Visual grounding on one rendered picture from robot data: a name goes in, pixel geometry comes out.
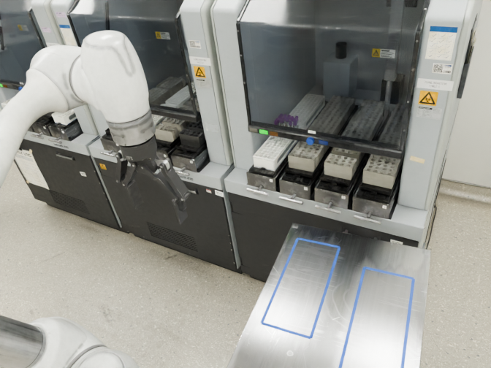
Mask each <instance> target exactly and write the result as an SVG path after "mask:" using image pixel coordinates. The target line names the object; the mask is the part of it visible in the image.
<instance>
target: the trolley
mask: <svg viewBox="0 0 491 368"><path fill-rule="evenodd" d="M430 256H431V250H426V249H422V248H415V247H411V246H407V245H401V244H397V243H393V242H386V241H382V240H378V239H371V238H367V237H361V236H357V235H353V234H346V233H342V232H338V231H331V230H327V229H320V228H316V227H312V226H306V225H302V224H298V223H293V224H292V226H291V228H290V230H289V233H288V234H287V236H286V239H285V241H284V243H283V245H282V247H281V250H280V252H279V254H278V257H277V259H276V260H275V263H274V265H273V268H272V269H271V271H270V274H269V276H268V278H267V280H266V283H265V285H264V287H263V289H262V292H261V293H260V295H259V298H258V300H257V302H256V304H255V306H254V309H253V311H252V313H251V316H250V318H249V319H248V322H247V324H246V326H245V328H244V330H243V333H242V335H241V337H240V339H239V342H238V344H237V346H236V348H235V351H234V353H233V354H232V357H231V359H230V361H229V363H228V365H227V368H420V364H421V357H422V341H423V334H424V325H425V310H426V302H427V287H428V279H429V271H430Z"/></svg>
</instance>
